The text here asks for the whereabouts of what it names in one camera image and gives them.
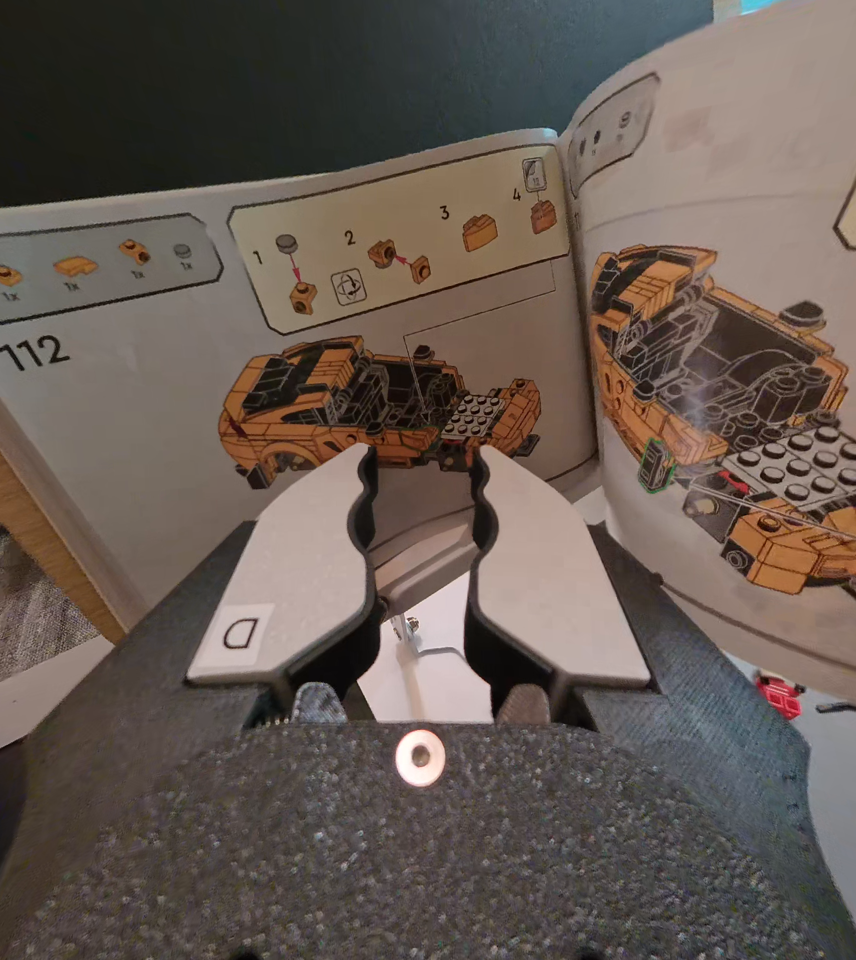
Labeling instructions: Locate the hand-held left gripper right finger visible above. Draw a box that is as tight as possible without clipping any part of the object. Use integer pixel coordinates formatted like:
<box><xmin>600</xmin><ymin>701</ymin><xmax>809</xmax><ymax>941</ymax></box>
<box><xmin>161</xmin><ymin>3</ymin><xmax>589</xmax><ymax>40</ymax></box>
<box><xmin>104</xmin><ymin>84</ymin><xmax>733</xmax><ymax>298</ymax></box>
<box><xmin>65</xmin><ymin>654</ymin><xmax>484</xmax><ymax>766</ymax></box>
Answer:
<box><xmin>464</xmin><ymin>447</ymin><xmax>652</xmax><ymax>691</ymax></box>

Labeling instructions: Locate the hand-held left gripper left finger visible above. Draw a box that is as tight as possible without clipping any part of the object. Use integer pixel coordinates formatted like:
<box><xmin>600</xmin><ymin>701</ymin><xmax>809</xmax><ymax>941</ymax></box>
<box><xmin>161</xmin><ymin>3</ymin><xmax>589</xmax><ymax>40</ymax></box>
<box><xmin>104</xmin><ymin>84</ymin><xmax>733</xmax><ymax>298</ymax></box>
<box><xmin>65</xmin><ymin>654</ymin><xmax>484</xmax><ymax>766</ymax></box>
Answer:
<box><xmin>185</xmin><ymin>442</ymin><xmax>387</xmax><ymax>687</ymax></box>

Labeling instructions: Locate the red lego minifigure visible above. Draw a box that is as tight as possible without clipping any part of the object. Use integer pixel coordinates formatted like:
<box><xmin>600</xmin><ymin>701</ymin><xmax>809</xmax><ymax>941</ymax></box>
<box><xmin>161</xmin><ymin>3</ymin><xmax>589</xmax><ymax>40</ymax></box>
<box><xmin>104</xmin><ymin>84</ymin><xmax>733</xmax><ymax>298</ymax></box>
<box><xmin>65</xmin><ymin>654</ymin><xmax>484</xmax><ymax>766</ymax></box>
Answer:
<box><xmin>754</xmin><ymin>671</ymin><xmax>806</xmax><ymax>721</ymax></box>

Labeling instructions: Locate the lego instruction booklet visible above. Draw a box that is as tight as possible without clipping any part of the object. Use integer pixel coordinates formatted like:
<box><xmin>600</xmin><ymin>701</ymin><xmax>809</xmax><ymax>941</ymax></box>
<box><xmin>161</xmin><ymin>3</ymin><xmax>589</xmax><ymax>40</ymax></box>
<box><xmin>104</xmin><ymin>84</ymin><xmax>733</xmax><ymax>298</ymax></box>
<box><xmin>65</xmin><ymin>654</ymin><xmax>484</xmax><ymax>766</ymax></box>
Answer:
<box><xmin>0</xmin><ymin>0</ymin><xmax>856</xmax><ymax>702</ymax></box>

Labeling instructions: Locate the white book stand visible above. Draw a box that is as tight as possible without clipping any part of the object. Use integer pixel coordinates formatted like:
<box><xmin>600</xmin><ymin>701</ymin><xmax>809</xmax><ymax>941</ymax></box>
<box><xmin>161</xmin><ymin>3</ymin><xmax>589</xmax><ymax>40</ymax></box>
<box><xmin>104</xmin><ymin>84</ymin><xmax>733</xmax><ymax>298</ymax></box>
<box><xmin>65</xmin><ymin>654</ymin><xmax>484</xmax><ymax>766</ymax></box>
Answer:
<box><xmin>0</xmin><ymin>371</ymin><xmax>609</xmax><ymax>796</ymax></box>

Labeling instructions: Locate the black backdrop board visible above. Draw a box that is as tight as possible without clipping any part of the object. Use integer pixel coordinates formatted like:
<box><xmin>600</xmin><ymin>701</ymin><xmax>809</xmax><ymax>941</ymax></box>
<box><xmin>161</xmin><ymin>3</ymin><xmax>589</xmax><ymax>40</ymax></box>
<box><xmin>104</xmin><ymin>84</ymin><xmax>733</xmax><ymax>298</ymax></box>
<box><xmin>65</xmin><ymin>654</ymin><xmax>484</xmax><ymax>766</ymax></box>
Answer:
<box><xmin>0</xmin><ymin>0</ymin><xmax>714</xmax><ymax>215</ymax></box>

